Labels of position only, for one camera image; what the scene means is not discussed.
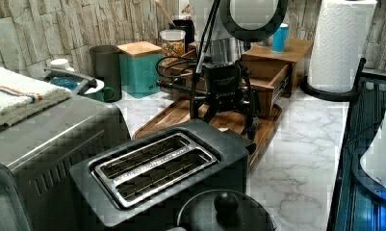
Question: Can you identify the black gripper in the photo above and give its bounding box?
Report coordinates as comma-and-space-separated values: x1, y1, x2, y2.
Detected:
202, 62, 261, 141

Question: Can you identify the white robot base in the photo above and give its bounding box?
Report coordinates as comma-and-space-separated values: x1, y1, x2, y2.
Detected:
351, 81, 386, 206

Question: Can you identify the wooden cutting board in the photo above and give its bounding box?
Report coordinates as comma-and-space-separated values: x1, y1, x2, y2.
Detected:
133, 98, 282, 171

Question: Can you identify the wooden drawer organizer box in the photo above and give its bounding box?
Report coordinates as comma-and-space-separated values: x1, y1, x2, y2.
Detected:
157, 38, 313, 118

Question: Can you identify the black paper towel holder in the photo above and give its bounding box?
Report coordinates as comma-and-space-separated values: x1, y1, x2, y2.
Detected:
300, 58, 367, 102

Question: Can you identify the blue cylindrical shaker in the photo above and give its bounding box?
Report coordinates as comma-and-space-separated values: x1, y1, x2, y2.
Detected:
271, 23, 289, 53

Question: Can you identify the glass jar of cereal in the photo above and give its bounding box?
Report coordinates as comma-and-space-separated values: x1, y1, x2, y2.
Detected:
160, 29, 186, 64

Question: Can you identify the black pot lid with knob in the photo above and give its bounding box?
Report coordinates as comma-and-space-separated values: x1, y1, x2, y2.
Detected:
177, 190, 275, 231

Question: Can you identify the black utensil holder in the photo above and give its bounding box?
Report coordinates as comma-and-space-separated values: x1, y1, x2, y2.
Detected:
169, 19, 194, 51

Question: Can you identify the black two-slot toaster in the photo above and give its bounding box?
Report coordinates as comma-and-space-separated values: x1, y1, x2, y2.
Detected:
70, 120, 256, 231

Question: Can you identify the teal canister with wooden lid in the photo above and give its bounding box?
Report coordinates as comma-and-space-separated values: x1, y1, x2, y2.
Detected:
117, 41, 162, 98

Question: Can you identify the green mug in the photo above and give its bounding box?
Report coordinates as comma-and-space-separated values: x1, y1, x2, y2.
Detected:
84, 80, 116, 102

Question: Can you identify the dark grey tall cup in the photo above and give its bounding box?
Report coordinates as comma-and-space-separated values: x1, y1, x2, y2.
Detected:
90, 45, 122, 102

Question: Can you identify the white paper towel roll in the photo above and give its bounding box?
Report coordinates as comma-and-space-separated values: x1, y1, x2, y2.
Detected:
307, 0, 377, 92

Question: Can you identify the white bottle cap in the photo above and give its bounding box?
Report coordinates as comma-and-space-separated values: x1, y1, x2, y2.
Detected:
50, 59, 74, 71

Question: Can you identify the stainless steel toaster oven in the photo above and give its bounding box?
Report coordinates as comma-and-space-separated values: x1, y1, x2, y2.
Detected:
0, 95, 130, 231

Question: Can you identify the white striped folded towel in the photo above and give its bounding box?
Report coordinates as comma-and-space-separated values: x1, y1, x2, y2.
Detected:
0, 66, 72, 126

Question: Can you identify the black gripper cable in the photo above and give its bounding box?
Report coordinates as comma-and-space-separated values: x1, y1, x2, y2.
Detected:
155, 0, 221, 120

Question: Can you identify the wooden spoon handle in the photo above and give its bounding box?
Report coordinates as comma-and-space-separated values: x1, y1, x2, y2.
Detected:
154, 0, 175, 26

